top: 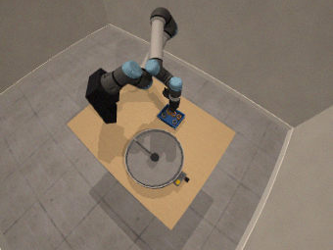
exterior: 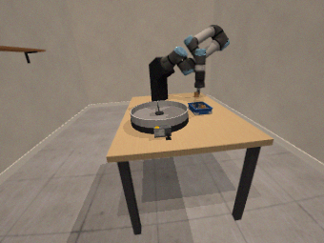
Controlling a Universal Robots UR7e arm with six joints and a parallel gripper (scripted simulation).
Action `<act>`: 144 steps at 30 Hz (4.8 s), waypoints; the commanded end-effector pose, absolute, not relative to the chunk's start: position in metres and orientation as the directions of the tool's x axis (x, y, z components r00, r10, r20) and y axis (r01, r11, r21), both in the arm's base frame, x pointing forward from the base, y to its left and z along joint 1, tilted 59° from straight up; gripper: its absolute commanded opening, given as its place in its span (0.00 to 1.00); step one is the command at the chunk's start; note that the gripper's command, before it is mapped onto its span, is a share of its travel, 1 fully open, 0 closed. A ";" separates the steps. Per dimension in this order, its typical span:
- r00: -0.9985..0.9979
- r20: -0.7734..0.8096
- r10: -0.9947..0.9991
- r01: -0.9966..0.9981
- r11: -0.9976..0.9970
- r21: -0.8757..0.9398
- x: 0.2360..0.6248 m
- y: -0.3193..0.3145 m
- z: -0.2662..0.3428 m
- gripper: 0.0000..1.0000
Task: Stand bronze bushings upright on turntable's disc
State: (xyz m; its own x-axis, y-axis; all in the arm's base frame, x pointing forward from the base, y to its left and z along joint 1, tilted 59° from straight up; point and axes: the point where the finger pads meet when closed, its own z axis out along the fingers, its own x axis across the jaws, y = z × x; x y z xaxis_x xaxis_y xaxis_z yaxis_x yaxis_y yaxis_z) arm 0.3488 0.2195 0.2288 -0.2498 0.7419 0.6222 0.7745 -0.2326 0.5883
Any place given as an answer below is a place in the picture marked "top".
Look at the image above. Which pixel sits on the blue rectangular crate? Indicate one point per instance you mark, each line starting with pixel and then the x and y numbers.
pixel 168 120

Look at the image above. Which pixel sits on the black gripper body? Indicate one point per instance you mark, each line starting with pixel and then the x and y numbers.
pixel 173 102

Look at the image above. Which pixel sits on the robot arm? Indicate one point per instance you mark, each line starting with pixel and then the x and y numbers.
pixel 164 27

